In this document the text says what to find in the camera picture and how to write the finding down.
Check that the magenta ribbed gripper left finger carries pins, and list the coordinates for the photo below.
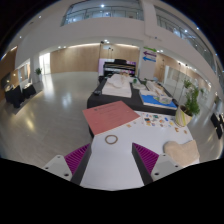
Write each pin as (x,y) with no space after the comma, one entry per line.
(72,166)

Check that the black chairs at left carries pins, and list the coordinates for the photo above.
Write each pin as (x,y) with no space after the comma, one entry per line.
(17,95)

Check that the white architectural model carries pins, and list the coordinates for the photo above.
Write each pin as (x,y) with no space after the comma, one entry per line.
(117,85)

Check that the black display table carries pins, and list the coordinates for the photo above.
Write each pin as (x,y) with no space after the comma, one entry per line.
(134,102)

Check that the potted green plant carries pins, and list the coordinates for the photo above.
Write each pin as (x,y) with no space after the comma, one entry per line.
(190,108)

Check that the pink folded towel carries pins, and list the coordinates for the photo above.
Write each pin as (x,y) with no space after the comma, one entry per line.
(109,116)

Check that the black upright piano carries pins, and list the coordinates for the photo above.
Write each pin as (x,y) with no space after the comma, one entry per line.
(119,65)

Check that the blue base architectural model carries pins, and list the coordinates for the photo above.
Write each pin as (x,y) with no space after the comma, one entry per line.
(155,96)

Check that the colourful small cards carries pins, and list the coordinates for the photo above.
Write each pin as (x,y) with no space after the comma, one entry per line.
(153,122)

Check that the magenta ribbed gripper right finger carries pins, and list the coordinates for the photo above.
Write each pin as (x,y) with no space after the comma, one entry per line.
(153,166)

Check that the small potted plant far left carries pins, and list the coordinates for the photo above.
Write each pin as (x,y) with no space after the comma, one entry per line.
(38,72)

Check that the arrow direction signs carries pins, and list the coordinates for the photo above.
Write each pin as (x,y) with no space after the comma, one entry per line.
(150,54)

